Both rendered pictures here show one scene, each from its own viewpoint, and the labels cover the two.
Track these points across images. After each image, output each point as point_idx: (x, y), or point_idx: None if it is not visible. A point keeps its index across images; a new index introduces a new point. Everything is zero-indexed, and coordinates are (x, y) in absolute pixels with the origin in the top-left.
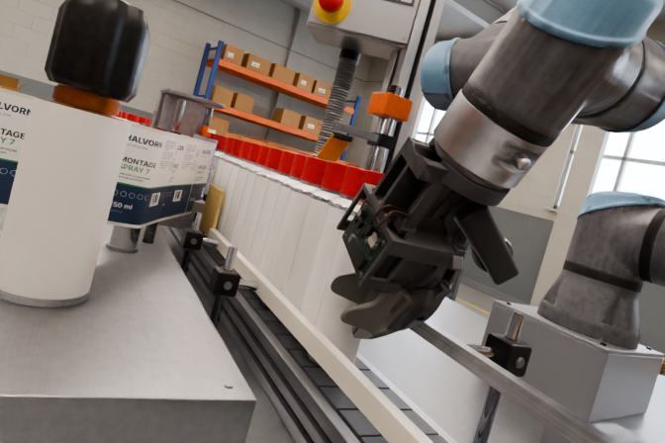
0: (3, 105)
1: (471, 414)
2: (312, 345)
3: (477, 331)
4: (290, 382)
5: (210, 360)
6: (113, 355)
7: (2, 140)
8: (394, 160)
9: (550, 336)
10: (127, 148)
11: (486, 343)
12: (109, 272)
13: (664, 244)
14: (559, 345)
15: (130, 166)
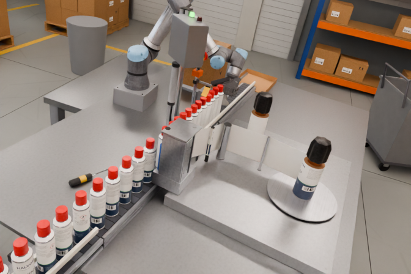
0: (265, 139)
1: (183, 111)
2: (222, 114)
3: (108, 113)
4: (223, 120)
5: (235, 124)
6: None
7: (261, 147)
8: (238, 81)
9: (151, 92)
10: (233, 131)
11: None
12: None
13: (152, 57)
14: (153, 92)
15: (230, 135)
